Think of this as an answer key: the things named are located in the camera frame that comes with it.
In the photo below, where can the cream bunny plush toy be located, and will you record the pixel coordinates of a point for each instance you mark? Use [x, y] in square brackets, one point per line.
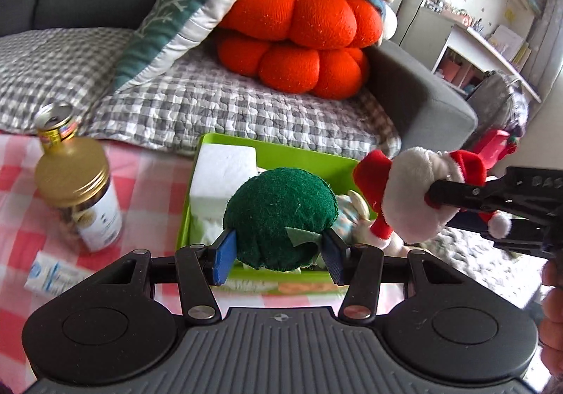
[356, 218]

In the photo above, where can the gold-lidded snack jar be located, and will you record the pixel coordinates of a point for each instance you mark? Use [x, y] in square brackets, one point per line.
[83, 200]

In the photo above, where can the green plastic box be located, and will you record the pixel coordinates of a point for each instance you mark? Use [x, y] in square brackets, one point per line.
[316, 160]

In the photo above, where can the small white blue carton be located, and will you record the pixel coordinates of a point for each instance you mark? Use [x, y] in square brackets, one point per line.
[55, 273]

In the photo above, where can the person's right hand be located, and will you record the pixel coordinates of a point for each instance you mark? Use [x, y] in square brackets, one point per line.
[553, 332]

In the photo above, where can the white low shelf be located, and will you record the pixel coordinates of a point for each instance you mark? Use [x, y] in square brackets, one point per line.
[466, 46]

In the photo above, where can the red box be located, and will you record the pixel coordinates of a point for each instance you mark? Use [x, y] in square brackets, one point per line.
[495, 145]

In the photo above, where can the dark green felt plush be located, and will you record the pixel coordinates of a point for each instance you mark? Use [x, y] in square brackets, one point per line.
[281, 213]

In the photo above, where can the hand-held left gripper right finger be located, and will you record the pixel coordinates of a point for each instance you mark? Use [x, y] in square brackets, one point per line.
[335, 259]

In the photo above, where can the white foam block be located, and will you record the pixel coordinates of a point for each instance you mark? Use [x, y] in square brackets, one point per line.
[222, 176]

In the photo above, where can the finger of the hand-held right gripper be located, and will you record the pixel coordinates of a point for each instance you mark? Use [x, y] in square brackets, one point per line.
[468, 222]
[462, 195]

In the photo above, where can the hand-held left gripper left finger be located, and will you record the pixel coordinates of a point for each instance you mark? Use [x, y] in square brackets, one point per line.
[226, 257]

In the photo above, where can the grey patterned quilt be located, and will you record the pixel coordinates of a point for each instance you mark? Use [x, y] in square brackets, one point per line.
[466, 255]

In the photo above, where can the grey bag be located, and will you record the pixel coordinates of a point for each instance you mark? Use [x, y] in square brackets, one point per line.
[497, 103]

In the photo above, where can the orange pumpkin cushion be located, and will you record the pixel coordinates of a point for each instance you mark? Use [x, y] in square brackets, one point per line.
[290, 66]
[308, 9]

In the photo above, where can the green white pillow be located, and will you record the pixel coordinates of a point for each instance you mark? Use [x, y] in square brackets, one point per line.
[189, 2]

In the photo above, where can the santa plush toy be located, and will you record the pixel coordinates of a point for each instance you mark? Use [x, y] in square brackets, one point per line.
[413, 196]

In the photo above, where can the gold drink can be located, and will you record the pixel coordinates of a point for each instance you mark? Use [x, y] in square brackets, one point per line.
[55, 125]

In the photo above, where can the grey sofa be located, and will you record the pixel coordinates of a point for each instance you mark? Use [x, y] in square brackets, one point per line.
[422, 99]

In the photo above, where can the grey checkered blanket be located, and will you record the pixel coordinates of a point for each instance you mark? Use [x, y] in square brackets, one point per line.
[246, 108]

